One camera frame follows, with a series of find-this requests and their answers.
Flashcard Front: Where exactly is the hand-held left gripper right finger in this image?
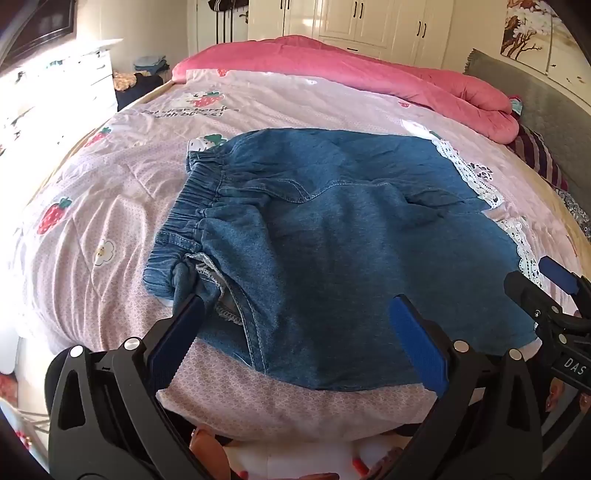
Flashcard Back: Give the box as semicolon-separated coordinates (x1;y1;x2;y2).
389;294;546;480

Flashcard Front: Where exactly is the stack of folded clothes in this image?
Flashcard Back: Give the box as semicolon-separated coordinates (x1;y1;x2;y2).
134;55;169;75

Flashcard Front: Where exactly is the floral wall picture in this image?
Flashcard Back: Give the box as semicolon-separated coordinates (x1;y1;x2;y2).
501;0;583;75

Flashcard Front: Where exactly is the white wardrobe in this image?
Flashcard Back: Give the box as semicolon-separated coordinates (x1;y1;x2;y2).
247;0;467;72

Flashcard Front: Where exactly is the white dresser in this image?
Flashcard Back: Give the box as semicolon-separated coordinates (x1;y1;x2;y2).
0;39;118;153

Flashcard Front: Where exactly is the dark striped pillow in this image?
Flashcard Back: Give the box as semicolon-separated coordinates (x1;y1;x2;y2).
508;122;570;190

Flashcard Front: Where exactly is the dark hanging garment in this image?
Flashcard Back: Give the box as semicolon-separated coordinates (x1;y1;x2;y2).
208;0;250;42

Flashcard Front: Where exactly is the blue denim pants lace trim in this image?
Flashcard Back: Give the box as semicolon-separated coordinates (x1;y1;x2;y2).
142;128;543;393

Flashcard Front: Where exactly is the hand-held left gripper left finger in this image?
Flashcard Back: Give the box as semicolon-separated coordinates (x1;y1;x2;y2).
48;294;222;480

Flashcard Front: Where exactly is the pink strawberry printed bedsheet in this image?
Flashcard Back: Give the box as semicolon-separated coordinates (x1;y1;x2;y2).
14;69;591;444

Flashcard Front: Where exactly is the person's left hand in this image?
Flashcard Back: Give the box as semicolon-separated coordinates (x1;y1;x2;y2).
190;427;252;480

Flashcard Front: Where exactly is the black white patterned cloth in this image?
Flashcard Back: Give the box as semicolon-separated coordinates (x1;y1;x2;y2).
554;185;591;237

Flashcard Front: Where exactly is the black wall television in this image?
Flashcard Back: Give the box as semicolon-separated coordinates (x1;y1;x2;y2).
0;0;77;61

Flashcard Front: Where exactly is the grey padded headboard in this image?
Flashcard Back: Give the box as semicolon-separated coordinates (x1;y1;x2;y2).
464;48;591;195

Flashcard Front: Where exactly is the pink comforter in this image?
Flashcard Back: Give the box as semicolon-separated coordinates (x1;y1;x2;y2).
171;34;520;144

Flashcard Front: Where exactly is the dark cloth pile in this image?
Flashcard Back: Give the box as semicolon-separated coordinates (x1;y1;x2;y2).
115;74;168;112

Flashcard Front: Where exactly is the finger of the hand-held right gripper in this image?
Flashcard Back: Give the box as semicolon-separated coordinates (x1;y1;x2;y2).
538;255;591;319
503;271;555;326

